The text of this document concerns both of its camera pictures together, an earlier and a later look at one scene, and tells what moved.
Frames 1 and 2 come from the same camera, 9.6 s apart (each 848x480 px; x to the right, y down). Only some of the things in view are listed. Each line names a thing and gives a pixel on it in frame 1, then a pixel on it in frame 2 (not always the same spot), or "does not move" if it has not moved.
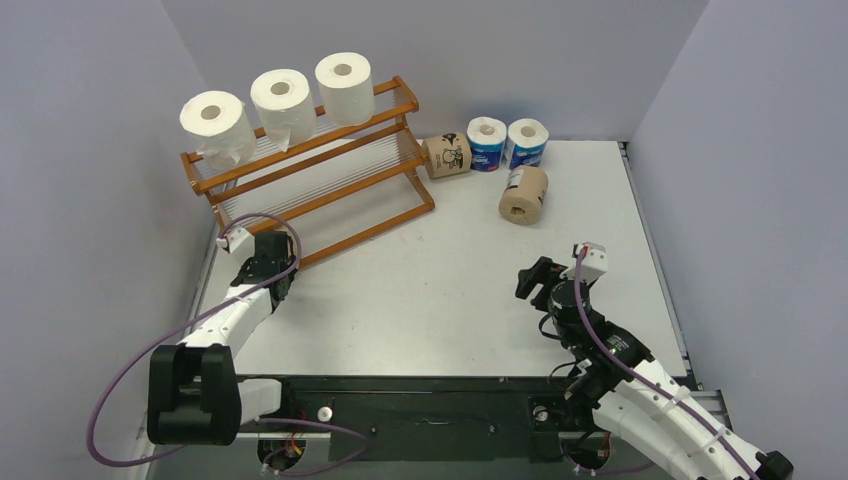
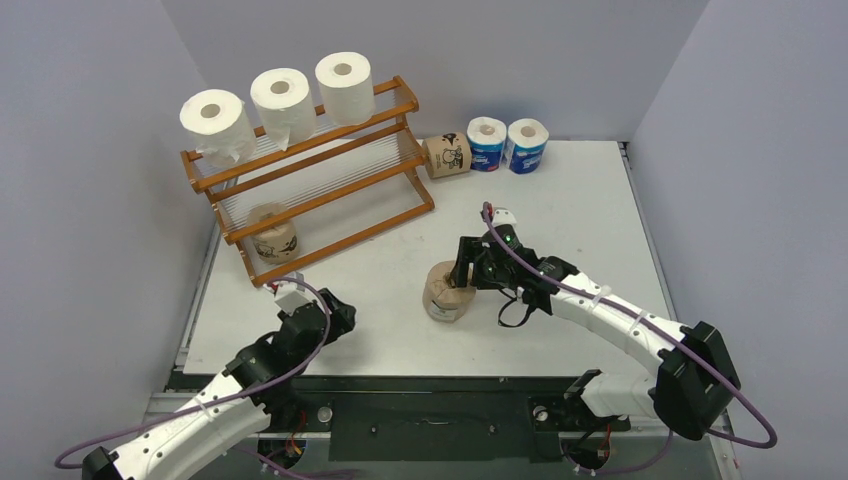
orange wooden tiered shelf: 344,185 does not move
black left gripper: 246,267 to 343,319
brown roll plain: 521,200 to 443,302
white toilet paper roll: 345,83 does not move
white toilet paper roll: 285,108 does not move
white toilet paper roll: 222,129 does not move
